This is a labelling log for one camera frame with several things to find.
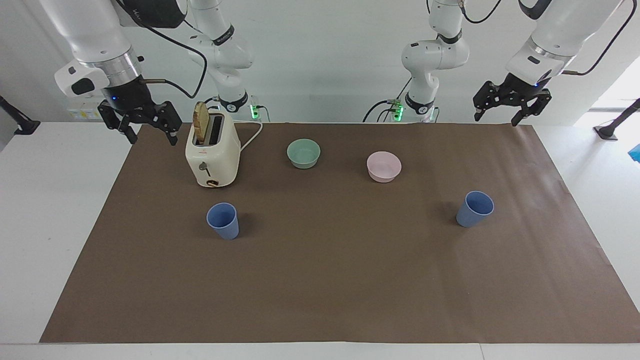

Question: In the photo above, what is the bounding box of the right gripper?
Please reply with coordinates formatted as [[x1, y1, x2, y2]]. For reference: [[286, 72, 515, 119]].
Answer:
[[97, 80, 182, 147]]

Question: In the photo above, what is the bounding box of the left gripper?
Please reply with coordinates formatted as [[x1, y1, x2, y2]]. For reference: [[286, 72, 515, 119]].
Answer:
[[472, 73, 553, 127]]

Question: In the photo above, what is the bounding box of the toast slice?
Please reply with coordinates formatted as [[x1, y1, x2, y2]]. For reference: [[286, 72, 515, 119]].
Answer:
[[193, 101, 211, 143]]

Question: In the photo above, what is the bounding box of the cream white toaster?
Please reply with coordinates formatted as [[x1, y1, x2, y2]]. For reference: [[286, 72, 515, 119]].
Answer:
[[185, 110, 242, 189]]

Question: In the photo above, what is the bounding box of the black stand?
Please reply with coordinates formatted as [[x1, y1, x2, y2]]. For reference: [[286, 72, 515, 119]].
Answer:
[[593, 98, 640, 141], [0, 95, 41, 136]]

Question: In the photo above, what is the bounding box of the blue cup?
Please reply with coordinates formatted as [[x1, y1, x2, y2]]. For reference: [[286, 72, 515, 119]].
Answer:
[[206, 202, 240, 241], [455, 190, 495, 229]]

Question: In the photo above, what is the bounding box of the pink bowl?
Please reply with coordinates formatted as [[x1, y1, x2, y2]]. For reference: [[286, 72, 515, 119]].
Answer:
[[366, 151, 402, 184]]

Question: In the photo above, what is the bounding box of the green bowl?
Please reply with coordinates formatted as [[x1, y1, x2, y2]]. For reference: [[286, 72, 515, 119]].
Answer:
[[286, 138, 321, 170]]

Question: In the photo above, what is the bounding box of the black cable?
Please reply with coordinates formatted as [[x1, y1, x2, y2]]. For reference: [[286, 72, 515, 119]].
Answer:
[[362, 77, 414, 124], [459, 0, 503, 25], [114, 0, 209, 99], [561, 0, 627, 77]]

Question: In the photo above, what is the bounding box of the white toaster cord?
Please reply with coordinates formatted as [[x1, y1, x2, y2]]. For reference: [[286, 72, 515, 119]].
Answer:
[[232, 119, 264, 154]]

